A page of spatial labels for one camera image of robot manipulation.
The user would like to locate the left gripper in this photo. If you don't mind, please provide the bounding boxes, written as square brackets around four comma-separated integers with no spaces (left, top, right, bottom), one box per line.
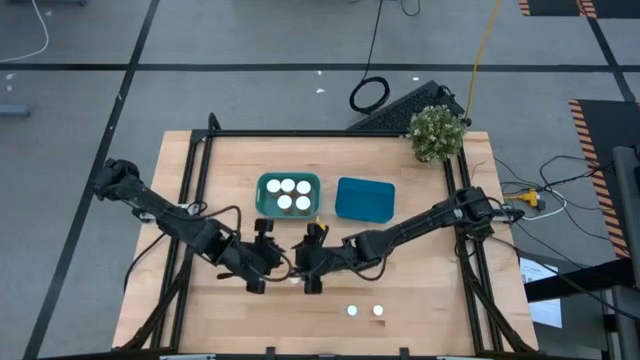
[219,218,287,294]

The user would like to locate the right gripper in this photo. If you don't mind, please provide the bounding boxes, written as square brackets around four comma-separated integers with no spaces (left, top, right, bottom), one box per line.
[291,222,351,294]

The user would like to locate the teal plastic bin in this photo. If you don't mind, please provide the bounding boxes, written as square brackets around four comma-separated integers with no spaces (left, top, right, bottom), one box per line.
[254,171,322,220]

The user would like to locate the blue plastic bin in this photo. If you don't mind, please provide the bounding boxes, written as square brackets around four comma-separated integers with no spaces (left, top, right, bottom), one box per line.
[333,176,397,224]

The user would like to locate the potted green plant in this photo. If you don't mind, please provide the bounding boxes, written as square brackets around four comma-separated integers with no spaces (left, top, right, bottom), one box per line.
[405,103,469,164]

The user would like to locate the yellow power plug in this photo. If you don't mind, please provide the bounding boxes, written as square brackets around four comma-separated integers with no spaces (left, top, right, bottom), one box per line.
[504,188,541,207]

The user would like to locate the white paper sheet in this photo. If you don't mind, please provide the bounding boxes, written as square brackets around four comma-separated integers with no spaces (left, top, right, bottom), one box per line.
[519,256,564,329]

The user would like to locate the black beam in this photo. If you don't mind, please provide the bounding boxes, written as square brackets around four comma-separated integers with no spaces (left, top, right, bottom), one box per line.
[523,257,624,304]

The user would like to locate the grey floor block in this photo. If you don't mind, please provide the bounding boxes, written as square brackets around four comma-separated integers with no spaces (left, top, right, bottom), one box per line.
[0,104,31,119]

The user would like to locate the black mat hazard stripe edge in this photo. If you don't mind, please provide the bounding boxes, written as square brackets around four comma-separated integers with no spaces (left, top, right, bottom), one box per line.
[576,0,640,20]
[568,98,640,260]
[518,0,581,16]

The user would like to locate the black aluminium table frame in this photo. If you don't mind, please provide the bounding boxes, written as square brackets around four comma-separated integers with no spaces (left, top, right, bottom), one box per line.
[115,112,539,357]

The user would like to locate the black cable with coil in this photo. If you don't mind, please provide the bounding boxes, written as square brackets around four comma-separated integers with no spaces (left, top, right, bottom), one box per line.
[348,0,391,116]

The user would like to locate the yellow cable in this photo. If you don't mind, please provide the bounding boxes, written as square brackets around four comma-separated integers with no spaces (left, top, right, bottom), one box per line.
[463,0,502,121]

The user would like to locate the white cable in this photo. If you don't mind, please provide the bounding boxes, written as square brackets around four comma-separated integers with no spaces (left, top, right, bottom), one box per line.
[0,0,50,65]

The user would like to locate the grey metal post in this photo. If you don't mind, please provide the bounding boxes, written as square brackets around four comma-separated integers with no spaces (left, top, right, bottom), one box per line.
[612,144,640,360]

